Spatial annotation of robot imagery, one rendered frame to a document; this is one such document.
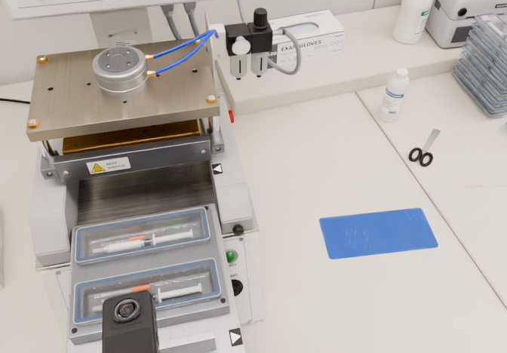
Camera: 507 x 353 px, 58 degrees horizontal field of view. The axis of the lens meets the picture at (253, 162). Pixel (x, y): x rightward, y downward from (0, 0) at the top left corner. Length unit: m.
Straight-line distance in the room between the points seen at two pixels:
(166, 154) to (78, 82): 0.17
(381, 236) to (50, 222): 0.63
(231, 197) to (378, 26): 0.91
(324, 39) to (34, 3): 0.74
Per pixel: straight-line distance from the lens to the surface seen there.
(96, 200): 0.82
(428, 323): 0.93
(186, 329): 0.63
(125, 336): 0.44
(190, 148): 0.71
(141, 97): 0.70
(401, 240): 1.00
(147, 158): 0.71
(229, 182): 0.71
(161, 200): 0.79
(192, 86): 0.71
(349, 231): 0.98
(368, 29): 1.46
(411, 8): 1.37
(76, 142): 0.73
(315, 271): 0.92
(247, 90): 1.18
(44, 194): 0.76
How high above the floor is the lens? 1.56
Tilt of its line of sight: 49 degrees down
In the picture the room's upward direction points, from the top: 1 degrees clockwise
